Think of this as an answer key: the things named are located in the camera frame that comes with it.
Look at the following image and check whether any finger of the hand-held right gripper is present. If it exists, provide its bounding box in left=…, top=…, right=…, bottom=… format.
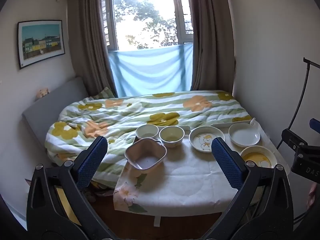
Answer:
left=309, top=118, right=320, bottom=132
left=281, top=128, right=308, bottom=153

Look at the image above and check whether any white floral tablecloth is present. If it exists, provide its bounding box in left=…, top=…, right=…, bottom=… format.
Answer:
left=113, top=124, right=292, bottom=213

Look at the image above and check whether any brown curtain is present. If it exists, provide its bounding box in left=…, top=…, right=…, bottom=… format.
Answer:
left=187, top=0, right=237, bottom=92
left=66, top=0, right=118, bottom=98

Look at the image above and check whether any framed landscape picture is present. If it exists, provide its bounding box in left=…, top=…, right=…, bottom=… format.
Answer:
left=17, top=20, right=66, bottom=70

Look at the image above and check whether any green patterned pillow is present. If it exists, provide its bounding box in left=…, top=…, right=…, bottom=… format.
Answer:
left=93, top=87, right=116, bottom=99

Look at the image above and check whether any window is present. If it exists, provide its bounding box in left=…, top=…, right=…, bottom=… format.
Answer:
left=99, top=0, right=194, bottom=52

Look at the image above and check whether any pink square bowl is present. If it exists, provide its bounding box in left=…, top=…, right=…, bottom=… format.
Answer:
left=125, top=138, right=167, bottom=172

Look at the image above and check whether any white plate with duck print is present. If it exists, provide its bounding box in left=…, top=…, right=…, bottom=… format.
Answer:
left=189, top=127, right=225, bottom=153

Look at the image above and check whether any cream round bowl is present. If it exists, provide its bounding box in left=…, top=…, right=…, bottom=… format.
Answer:
left=159, top=126, right=185, bottom=148

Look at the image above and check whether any person's right hand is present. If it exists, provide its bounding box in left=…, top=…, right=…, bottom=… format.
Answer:
left=307, top=182, right=320, bottom=209

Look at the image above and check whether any white round bowl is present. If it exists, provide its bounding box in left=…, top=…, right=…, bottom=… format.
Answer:
left=135, top=124, right=159, bottom=140

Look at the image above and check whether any small plush toy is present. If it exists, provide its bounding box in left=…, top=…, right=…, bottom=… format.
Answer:
left=36, top=87, right=51, bottom=99

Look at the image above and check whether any black cable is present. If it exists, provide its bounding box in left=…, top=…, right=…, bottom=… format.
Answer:
left=276, top=64, right=312, bottom=148

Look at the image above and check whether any light blue cloth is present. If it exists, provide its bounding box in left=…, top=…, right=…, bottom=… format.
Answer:
left=108, top=42, right=194, bottom=98

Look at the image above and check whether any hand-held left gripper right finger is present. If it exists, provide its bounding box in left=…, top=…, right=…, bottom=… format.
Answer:
left=209, top=137, right=294, bottom=233

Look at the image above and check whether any yellow plate with duck print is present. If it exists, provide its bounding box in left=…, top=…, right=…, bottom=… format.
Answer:
left=240, top=145, right=277, bottom=169

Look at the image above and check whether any plain white plate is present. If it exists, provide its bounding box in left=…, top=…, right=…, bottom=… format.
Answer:
left=228, top=123, right=260, bottom=148

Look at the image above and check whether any grey headboard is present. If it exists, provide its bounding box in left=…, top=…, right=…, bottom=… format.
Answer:
left=21, top=76, right=91, bottom=153

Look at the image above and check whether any floral striped quilt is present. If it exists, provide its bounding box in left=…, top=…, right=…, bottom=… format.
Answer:
left=45, top=91, right=253, bottom=188

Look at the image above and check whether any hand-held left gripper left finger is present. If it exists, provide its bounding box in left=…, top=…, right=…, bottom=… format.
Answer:
left=26, top=135, right=112, bottom=232

